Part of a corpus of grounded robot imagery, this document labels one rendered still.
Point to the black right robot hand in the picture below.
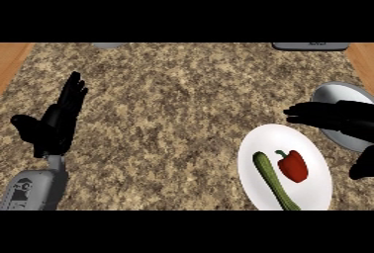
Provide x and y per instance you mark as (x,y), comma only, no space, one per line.
(340,117)

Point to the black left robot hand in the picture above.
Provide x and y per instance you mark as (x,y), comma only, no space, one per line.
(56,126)

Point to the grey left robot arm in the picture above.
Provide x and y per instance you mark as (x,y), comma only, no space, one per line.
(34,189)

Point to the grey pan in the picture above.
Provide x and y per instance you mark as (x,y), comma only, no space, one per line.
(340,94)

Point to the red bell pepper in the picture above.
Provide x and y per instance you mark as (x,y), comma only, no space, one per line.
(292,166)

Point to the white plate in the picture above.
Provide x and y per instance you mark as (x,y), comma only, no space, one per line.
(310,194)

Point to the dark grey appliance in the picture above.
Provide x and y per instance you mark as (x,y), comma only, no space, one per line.
(310,46)

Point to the green cucumber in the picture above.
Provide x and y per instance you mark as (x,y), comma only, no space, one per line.
(272,179)

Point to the small grey object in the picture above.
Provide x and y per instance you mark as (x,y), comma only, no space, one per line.
(106,44)

